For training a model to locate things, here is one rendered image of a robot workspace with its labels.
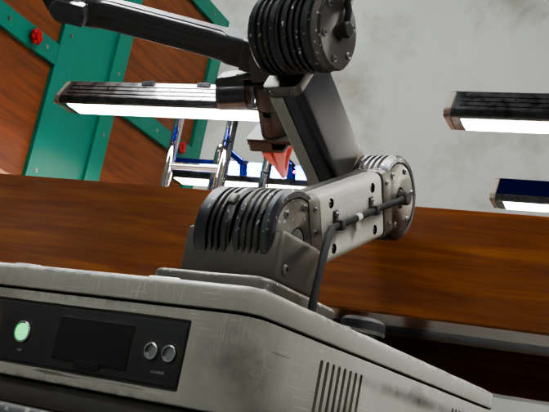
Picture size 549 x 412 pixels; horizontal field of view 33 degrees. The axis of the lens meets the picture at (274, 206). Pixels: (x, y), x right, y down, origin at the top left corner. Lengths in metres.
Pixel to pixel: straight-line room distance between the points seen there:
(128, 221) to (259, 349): 0.99
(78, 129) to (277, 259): 1.70
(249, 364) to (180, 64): 2.48
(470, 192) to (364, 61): 0.87
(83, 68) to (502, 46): 2.05
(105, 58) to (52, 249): 1.10
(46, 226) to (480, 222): 0.84
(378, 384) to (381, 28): 3.54
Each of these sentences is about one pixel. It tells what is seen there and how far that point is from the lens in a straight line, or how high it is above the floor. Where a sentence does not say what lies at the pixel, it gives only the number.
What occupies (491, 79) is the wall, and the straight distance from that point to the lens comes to 4.11.
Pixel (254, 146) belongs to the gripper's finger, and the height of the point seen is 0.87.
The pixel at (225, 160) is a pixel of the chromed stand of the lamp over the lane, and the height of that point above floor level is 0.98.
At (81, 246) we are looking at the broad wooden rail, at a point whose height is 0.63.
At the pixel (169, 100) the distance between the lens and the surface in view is 2.17.
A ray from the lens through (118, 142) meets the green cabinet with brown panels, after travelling 2.89.
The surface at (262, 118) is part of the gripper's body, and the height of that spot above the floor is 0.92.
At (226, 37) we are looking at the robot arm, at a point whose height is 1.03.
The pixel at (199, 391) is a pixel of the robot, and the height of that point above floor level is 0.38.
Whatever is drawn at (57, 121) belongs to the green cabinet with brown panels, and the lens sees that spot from 2.64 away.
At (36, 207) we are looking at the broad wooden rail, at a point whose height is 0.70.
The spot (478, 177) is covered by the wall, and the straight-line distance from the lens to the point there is 3.95.
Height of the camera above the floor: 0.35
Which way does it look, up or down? 14 degrees up
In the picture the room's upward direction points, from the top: 11 degrees clockwise
